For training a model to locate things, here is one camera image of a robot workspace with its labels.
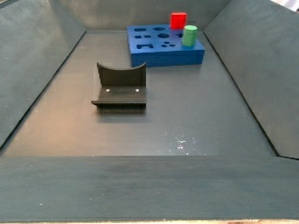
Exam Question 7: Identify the dark curved fixture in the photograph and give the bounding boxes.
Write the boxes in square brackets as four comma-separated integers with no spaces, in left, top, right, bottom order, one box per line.
[91,64,147,108]

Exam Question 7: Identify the blue shape sorter board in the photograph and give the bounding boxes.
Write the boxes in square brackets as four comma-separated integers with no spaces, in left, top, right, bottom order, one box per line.
[127,24,205,67]

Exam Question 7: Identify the green hexagonal peg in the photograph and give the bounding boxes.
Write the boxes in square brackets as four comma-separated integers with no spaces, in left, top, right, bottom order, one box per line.
[182,25,198,46]

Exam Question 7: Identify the red rounded block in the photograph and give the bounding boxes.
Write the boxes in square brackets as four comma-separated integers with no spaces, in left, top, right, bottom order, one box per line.
[171,12,187,30]

